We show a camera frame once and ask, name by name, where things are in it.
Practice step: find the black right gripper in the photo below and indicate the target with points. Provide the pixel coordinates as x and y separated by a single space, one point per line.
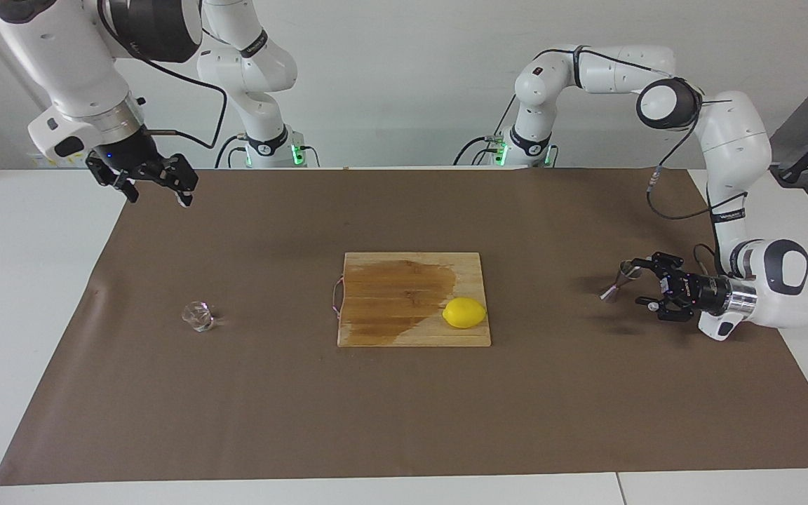
130 154

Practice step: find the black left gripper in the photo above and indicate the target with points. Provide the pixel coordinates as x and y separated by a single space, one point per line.
702 293

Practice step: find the steel double cone jigger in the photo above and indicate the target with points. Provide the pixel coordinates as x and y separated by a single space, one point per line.
607 294

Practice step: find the small clear glass cup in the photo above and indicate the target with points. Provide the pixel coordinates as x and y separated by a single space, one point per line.
198 317

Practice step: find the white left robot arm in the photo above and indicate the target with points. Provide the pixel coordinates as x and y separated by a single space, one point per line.
734 140

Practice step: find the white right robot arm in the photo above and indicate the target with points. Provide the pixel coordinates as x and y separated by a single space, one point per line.
60 56

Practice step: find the yellow lemon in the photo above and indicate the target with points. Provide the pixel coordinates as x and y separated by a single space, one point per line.
464 313

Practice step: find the brown paper table mat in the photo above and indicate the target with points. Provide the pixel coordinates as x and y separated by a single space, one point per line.
236 407

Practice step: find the wooden cutting board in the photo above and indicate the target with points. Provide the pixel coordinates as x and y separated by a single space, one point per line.
390 294

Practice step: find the white wall socket box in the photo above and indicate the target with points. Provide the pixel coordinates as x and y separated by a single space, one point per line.
46 163

